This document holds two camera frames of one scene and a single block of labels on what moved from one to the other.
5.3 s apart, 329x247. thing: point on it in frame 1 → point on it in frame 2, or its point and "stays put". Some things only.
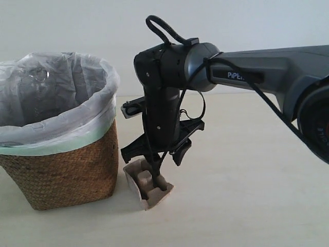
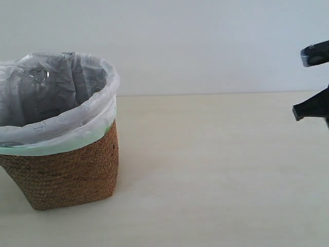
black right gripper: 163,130 → 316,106
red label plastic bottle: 36,93 stays put
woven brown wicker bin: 86,173 stays put
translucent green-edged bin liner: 54,102 stays put
